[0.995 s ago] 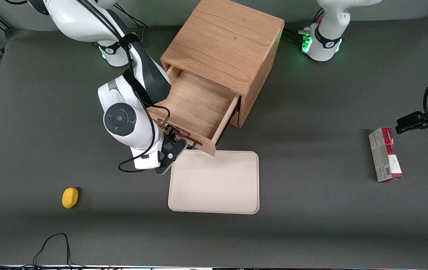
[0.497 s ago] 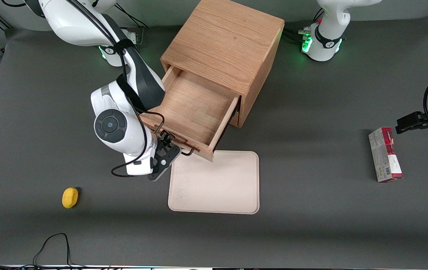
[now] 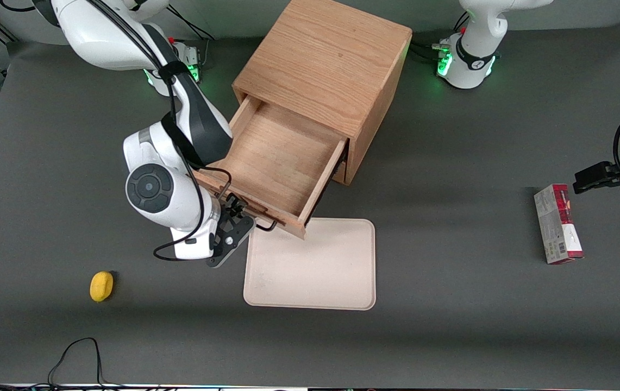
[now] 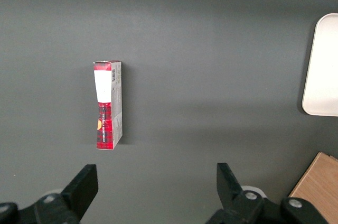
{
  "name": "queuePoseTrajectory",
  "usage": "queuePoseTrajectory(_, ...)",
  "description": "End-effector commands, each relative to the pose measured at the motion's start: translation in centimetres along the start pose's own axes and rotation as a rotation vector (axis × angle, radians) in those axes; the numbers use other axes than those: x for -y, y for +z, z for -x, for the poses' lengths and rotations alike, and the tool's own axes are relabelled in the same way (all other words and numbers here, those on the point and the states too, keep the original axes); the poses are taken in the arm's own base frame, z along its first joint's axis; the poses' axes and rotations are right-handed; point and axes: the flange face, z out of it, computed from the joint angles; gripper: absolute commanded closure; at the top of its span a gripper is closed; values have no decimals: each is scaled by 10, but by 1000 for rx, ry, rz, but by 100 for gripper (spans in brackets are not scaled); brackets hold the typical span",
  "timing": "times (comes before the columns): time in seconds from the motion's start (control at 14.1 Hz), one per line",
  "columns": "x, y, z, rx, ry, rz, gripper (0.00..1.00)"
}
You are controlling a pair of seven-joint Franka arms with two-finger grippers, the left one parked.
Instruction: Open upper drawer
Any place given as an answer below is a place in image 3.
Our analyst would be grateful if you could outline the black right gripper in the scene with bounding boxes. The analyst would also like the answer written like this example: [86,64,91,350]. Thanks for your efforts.
[205,194,256,269]

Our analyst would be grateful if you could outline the black drawer handle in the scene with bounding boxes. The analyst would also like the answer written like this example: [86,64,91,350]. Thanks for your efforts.
[252,216,279,234]

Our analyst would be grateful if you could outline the wooden drawer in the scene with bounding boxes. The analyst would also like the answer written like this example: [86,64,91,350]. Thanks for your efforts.
[193,95,350,240]

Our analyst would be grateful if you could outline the wooden drawer cabinet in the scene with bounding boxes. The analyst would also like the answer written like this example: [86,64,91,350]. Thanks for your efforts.
[232,0,413,186]

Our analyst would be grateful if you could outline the red plaid cardboard box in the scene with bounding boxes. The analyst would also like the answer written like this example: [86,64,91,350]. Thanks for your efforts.
[534,184,585,266]

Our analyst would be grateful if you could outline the cream rectangular tray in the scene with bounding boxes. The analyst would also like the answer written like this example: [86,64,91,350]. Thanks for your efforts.
[243,217,377,311]

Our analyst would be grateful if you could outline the yellow lemon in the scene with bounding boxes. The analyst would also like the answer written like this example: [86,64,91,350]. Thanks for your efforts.
[90,271,115,302]

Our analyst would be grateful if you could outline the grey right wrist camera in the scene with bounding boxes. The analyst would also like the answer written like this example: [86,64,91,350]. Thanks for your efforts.
[171,216,219,261]

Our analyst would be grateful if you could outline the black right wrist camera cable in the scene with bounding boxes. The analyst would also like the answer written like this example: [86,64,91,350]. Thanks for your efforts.
[152,163,234,262]

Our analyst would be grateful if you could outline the black right arm base cable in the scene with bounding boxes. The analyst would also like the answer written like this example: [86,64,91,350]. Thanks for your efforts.
[166,4,216,43]

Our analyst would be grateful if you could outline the black cable on table edge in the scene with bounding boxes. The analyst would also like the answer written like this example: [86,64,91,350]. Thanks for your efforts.
[0,337,126,391]

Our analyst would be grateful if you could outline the black left arm base cables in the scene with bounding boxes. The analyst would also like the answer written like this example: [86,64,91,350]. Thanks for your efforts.
[409,11,469,65]

